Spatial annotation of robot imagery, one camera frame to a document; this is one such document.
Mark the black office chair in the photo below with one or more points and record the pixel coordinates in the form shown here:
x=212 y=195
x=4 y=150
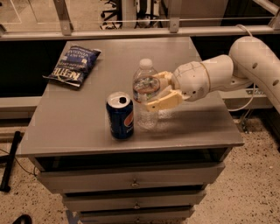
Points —
x=113 y=18

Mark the bottom grey drawer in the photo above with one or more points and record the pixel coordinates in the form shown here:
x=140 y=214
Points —
x=139 y=216

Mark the black metal bar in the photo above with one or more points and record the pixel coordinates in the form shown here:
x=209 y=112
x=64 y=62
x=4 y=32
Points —
x=8 y=161

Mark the blue pepsi can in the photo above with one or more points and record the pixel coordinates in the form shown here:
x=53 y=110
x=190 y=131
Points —
x=120 y=114

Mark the grey drawer cabinet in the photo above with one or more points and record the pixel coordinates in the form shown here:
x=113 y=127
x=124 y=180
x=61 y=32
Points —
x=89 y=149

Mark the middle grey drawer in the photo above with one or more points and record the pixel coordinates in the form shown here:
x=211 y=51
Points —
x=135 y=200

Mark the grey metal railing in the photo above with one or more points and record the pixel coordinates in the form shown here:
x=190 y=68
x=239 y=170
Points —
x=81 y=19

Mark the grey drawer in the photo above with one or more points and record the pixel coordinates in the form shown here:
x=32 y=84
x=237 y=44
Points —
x=139 y=216
x=135 y=200
x=126 y=178

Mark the top grey drawer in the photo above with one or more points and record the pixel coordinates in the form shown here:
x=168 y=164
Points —
x=126 y=178

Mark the black shoe tip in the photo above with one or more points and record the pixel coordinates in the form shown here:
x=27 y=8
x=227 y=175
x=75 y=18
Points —
x=23 y=219

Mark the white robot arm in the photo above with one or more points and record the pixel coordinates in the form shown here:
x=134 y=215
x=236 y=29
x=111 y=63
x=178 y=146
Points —
x=249 y=61

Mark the clear plastic water bottle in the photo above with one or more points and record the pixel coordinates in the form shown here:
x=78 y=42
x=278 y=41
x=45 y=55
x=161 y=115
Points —
x=145 y=86

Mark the blue kettle chips bag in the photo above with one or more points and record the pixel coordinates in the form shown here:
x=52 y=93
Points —
x=74 y=67

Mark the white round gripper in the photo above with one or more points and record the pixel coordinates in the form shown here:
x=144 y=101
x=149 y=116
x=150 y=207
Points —
x=189 y=79

